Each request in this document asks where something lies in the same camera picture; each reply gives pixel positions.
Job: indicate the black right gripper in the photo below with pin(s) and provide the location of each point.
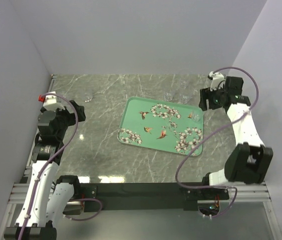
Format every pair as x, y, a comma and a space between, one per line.
206, 94

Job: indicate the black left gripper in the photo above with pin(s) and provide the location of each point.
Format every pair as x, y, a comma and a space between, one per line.
72, 116

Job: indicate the clear glass edge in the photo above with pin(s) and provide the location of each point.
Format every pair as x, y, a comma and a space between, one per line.
196, 116

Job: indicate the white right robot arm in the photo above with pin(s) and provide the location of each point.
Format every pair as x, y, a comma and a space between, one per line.
250, 159

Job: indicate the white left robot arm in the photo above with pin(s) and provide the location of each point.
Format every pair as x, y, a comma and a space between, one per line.
46, 199

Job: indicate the green floral hummingbird tray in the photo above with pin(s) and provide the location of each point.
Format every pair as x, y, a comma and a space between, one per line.
161, 125

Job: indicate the black base crossbar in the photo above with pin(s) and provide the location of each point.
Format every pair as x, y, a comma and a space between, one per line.
149, 196

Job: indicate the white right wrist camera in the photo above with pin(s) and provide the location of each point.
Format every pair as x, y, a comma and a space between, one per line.
217, 79

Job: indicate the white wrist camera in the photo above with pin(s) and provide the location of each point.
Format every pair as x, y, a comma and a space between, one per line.
217, 79
51, 102

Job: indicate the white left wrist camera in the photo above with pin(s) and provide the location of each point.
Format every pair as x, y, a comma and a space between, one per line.
51, 102

